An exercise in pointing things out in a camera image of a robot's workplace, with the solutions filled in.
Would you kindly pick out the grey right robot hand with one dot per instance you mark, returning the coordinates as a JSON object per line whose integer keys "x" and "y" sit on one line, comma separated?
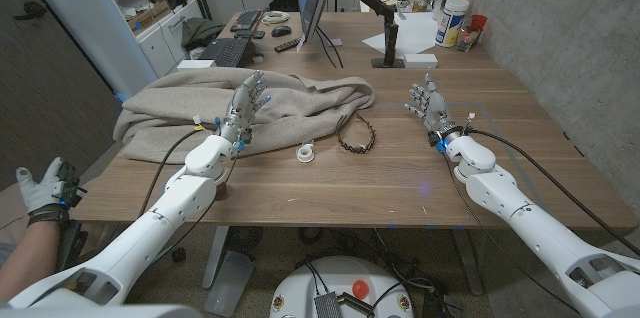
{"x": 434, "y": 108}

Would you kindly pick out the person's white gloved hand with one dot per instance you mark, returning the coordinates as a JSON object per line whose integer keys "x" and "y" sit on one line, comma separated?
{"x": 42, "y": 190}

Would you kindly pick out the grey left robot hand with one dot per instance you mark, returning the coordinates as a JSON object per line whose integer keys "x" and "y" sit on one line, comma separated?
{"x": 241, "y": 108}

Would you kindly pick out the person's bare forearm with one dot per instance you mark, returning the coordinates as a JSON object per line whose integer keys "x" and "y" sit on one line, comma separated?
{"x": 27, "y": 258}

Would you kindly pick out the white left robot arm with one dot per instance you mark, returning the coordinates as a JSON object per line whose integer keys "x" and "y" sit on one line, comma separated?
{"x": 150, "y": 228}

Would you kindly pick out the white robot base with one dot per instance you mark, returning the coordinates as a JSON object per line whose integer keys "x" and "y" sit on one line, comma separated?
{"x": 340, "y": 270}

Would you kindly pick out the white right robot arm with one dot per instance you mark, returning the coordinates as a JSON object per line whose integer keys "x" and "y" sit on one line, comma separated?
{"x": 525, "y": 228}

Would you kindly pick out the beige coat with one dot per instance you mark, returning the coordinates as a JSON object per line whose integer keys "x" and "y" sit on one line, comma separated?
{"x": 165, "y": 103}

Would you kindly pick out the white tape roll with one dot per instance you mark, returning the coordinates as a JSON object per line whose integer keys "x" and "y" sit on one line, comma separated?
{"x": 303, "y": 156}

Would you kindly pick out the dark red plum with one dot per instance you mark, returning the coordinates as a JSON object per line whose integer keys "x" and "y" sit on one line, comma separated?
{"x": 223, "y": 192}

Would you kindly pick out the white box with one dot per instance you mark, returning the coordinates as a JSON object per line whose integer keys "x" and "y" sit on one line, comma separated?
{"x": 420, "y": 60}
{"x": 196, "y": 64}

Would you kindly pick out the black keyboard with wide body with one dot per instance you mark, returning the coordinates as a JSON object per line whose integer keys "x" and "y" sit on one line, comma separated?
{"x": 227, "y": 52}

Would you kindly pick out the small black phone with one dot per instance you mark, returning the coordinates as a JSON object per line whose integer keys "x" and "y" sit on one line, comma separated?
{"x": 249, "y": 34}

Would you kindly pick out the clear glass cup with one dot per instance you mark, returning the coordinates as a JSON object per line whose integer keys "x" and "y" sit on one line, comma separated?
{"x": 466, "y": 39}

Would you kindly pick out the white paper sheet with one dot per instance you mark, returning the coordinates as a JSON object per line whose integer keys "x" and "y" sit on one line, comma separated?
{"x": 410, "y": 33}

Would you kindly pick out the black remote control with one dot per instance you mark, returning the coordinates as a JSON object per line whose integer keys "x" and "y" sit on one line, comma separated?
{"x": 288, "y": 44}

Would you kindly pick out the white wipes canister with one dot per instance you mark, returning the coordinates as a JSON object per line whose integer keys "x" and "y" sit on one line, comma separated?
{"x": 451, "y": 23}

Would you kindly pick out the black computer mouse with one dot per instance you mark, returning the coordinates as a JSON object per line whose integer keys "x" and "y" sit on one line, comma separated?
{"x": 281, "y": 31}

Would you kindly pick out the black slim keyboard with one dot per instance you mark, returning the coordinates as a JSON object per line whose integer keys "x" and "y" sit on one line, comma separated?
{"x": 245, "y": 20}

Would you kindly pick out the grey green jacket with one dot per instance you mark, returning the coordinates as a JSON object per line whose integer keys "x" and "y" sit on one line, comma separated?
{"x": 200, "y": 30}

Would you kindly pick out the dark braided headband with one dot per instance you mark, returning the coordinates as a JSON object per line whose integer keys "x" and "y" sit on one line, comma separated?
{"x": 356, "y": 150}

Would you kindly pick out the red cup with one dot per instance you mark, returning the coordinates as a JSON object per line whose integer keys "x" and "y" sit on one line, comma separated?
{"x": 480, "y": 23}

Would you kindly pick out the black bag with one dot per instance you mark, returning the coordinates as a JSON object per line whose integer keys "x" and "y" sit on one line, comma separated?
{"x": 285, "y": 3}

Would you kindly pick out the purple sticky note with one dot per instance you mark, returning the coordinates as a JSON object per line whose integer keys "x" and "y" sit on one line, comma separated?
{"x": 335, "y": 42}

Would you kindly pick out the black round fan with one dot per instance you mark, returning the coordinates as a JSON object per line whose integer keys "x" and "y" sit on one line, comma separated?
{"x": 245, "y": 239}

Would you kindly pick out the cardboard box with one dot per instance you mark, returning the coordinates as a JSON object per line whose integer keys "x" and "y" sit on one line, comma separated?
{"x": 147, "y": 15}

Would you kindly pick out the grey table leg with foot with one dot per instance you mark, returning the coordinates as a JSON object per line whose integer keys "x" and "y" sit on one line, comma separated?
{"x": 227, "y": 273}

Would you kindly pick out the white shelf cabinet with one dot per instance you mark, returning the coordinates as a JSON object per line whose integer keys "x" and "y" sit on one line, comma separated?
{"x": 90, "y": 23}

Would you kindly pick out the red emergency stop button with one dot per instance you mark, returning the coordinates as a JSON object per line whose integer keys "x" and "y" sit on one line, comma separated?
{"x": 360, "y": 288}

